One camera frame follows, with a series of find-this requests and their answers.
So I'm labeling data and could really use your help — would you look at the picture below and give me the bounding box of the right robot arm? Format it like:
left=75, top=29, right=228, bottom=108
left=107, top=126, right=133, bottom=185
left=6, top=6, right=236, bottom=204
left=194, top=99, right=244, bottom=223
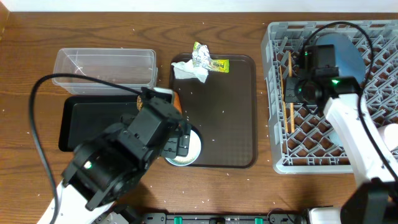
left=284, top=45, right=397, bottom=223

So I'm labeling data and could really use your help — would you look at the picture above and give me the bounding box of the dark blue plate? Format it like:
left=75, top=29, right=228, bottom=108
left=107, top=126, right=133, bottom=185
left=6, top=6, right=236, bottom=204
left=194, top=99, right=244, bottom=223
left=315, top=33, right=366, bottom=83

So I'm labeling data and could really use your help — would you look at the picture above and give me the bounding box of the yellow green candy wrapper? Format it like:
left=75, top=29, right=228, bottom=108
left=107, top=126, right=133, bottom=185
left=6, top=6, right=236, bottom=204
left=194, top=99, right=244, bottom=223
left=210, top=59, right=229, bottom=73

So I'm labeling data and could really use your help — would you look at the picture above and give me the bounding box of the light blue rice bowl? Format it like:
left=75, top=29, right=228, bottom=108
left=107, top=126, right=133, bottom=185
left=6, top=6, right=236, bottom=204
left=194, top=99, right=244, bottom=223
left=165, top=129, right=202, bottom=167

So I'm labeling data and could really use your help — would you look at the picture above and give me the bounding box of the black waste tray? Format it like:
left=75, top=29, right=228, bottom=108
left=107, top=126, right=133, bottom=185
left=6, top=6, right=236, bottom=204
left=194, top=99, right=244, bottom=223
left=58, top=95, right=138, bottom=152

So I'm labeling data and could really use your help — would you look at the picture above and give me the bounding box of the clear plastic bin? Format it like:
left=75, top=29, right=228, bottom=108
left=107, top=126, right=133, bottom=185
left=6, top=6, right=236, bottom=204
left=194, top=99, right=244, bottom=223
left=52, top=48, right=158, bottom=95

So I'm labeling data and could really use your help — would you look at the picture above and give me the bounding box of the orange carrot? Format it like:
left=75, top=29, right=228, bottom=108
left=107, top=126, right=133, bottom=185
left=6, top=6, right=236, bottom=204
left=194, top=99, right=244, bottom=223
left=173, top=91, right=182, bottom=114

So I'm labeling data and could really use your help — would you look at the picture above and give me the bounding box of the crumpled aluminium foil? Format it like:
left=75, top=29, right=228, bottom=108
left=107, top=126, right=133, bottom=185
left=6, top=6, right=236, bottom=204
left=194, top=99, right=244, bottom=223
left=192, top=42, right=211, bottom=69

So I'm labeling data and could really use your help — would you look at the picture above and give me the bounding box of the black rail at table edge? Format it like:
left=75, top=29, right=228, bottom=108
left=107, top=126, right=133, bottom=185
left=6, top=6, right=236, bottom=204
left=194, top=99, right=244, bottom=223
left=93, top=203, right=312, bottom=224

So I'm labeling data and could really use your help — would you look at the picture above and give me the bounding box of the dark brown serving tray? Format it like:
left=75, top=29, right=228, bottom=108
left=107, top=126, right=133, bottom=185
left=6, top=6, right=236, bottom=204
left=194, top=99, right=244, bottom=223
left=169, top=54, right=258, bottom=169

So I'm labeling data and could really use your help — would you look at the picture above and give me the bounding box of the light blue cup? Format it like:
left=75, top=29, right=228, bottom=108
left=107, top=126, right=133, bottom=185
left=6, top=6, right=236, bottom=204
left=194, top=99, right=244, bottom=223
left=328, top=131, right=343, bottom=147

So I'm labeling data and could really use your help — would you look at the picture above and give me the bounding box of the grey plastic dishwasher rack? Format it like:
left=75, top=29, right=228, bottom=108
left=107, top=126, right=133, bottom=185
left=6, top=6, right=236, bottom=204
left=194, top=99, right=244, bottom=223
left=261, top=20, right=397, bottom=174

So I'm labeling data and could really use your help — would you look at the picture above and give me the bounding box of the wooden chopstick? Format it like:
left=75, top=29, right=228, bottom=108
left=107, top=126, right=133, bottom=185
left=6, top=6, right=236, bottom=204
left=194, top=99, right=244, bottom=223
left=288, top=51, right=295, bottom=134
left=279, top=65, right=289, bottom=133

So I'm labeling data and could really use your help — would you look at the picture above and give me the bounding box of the crumpled white napkin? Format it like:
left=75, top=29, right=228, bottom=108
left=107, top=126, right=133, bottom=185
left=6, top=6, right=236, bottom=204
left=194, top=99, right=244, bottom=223
left=171, top=60, right=208, bottom=83

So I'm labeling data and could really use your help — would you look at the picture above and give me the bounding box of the brown food scrap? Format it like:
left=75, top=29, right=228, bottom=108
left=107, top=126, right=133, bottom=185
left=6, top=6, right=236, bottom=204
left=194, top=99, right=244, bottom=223
left=137, top=96, right=143, bottom=111

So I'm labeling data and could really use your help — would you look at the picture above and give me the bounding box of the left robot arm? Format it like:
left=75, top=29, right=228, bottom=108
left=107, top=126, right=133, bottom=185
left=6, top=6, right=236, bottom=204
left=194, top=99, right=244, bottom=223
left=39, top=98, right=192, bottom=223

